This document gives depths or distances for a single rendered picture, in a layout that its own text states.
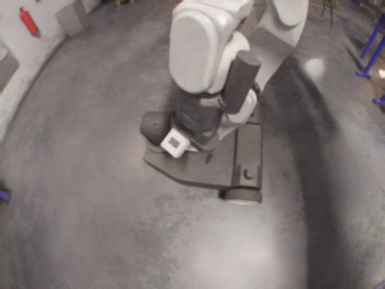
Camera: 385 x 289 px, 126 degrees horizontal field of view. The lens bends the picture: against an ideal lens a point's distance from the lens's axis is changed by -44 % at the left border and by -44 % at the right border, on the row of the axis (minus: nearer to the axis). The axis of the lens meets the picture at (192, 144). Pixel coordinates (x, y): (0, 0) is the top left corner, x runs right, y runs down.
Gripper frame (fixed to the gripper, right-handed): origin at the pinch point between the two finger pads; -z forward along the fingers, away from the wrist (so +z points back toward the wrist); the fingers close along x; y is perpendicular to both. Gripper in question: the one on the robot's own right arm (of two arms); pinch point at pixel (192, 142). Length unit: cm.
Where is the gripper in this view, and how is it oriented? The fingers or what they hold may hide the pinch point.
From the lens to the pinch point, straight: 42.6
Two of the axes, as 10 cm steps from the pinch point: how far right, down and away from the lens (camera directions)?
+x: 7.7, 5.9, -2.4
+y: 6.3, -6.3, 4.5
